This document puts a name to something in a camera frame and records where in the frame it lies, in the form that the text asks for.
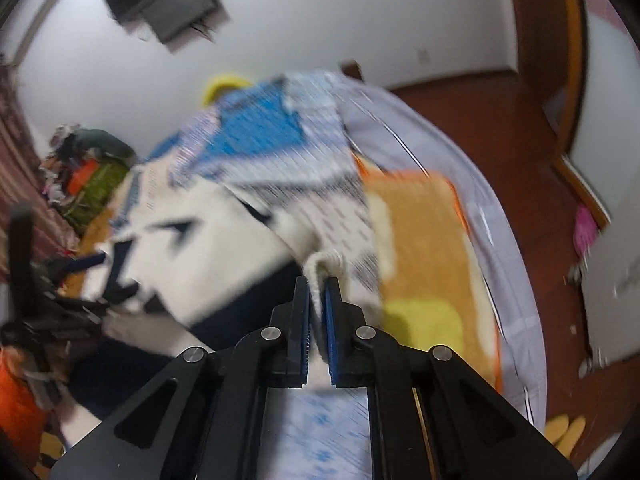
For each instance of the striped pink curtain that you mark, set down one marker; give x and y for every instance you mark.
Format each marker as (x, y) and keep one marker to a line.
(20, 160)

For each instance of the grey plush toy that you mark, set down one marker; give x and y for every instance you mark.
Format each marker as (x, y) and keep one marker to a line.
(105, 142)

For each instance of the grey bed sheet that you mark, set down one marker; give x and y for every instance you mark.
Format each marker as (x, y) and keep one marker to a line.
(450, 160)

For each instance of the yellow foam tube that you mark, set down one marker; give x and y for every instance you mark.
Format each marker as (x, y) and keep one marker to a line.
(220, 85)

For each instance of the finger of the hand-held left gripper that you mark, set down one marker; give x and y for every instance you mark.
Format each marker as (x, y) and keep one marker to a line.
(82, 264)
(120, 292)

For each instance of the orange cloth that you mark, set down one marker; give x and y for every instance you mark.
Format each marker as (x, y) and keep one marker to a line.
(20, 400)

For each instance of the cream navy striped sweater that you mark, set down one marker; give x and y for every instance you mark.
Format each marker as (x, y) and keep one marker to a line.
(200, 260)

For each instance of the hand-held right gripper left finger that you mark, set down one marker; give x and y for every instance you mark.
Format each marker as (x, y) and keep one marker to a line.
(300, 330)

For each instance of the orange box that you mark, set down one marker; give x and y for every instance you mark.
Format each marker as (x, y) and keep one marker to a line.
(80, 177)

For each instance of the wooden bed post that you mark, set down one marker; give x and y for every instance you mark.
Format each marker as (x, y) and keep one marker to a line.
(351, 70)

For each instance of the small wall monitor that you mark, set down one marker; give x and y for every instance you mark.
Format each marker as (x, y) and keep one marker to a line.
(180, 10)

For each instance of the yellow slipper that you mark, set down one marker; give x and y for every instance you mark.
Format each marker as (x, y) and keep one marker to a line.
(555, 427)
(574, 435)

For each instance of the pink object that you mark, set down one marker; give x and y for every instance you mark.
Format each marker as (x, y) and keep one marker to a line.
(585, 230)

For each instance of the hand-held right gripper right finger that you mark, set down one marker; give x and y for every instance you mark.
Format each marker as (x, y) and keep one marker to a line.
(332, 335)

